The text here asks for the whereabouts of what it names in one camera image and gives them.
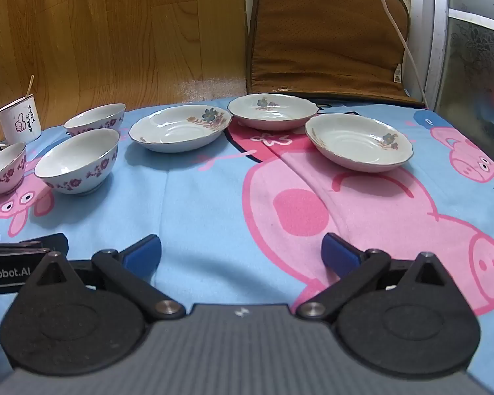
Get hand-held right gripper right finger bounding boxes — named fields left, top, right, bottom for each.
left=294, top=233, right=464, bottom=319

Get white enamel mug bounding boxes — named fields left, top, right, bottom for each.
left=0, top=94, right=42, bottom=145

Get white power cable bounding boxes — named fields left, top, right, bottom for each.
left=364, top=0, right=429, bottom=108

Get floral white plate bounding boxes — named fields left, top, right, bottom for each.
left=227, top=94, right=319, bottom=131
left=305, top=113, right=415, bottom=173
left=129, top=105, right=232, bottom=153

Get cartoon pig printed blanket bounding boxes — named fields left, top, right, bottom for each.
left=0, top=99, right=494, bottom=395

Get brown seat cushion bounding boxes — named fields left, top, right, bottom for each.
left=246, top=0, right=425, bottom=105

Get pink floral white bowl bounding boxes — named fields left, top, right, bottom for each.
left=34, top=128, right=120, bottom=195
left=0, top=142, right=27, bottom=195
left=64, top=104, right=127, bottom=136

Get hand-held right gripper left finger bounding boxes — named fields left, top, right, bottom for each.
left=18, top=234, right=186, bottom=319

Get frosted glass sliding door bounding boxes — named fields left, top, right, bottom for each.
left=422, top=0, right=494, bottom=182

